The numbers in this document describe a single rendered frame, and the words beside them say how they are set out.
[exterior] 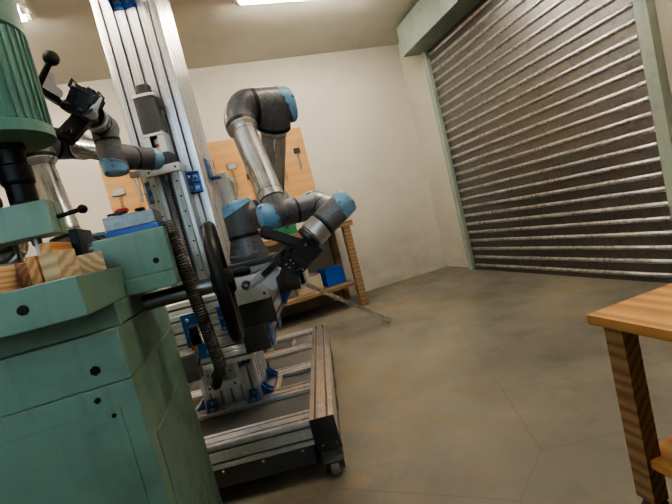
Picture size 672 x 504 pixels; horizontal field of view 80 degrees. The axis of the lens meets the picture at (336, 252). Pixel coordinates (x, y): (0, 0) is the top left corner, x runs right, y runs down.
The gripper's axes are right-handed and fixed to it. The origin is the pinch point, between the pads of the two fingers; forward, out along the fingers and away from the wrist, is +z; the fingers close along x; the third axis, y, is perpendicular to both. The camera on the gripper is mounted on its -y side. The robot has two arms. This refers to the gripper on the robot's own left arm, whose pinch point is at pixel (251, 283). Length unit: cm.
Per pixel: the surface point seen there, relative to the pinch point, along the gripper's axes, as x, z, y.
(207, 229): -18.8, -2.5, -16.4
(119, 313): -29.8, 18.4, -15.4
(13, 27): -14, -4, -71
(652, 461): -38, -35, 90
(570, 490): -17, -21, 102
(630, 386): -37, -43, 73
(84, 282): -41.3, 15.0, -21.3
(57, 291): -43, 18, -22
